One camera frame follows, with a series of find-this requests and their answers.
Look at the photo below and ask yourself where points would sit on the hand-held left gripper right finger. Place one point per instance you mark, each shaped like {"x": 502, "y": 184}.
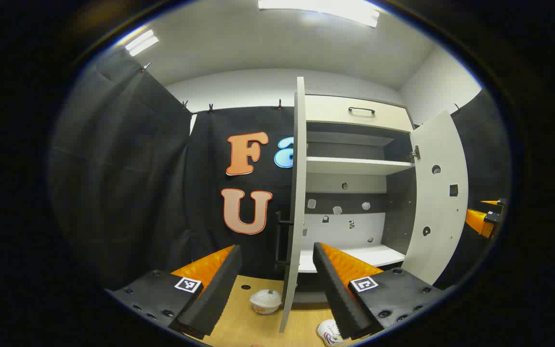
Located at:
{"x": 333, "y": 294}

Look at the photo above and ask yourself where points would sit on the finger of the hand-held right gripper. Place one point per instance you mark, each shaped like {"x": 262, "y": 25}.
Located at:
{"x": 480, "y": 222}
{"x": 490, "y": 202}

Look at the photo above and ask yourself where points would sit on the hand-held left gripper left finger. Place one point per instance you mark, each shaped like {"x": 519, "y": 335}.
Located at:
{"x": 219, "y": 284}

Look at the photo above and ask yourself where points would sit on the white striped shoe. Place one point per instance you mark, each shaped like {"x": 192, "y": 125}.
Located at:
{"x": 328, "y": 332}

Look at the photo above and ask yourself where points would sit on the white cabinet door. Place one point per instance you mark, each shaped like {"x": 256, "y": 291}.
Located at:
{"x": 297, "y": 193}
{"x": 439, "y": 217}

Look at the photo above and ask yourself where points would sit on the white shoe cabinet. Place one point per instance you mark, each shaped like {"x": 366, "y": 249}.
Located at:
{"x": 354, "y": 166}

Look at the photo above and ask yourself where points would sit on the white cabinet drawer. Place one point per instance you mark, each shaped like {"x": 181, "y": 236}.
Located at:
{"x": 330, "y": 111}

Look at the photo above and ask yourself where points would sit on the white lidded bowl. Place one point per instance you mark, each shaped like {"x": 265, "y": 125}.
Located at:
{"x": 265, "y": 301}

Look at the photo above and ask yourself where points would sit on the black backdrop cloth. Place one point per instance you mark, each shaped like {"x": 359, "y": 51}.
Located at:
{"x": 162, "y": 193}

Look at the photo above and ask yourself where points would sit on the long ceiling light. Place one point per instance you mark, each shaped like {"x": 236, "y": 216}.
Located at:
{"x": 141, "y": 42}
{"x": 321, "y": 9}

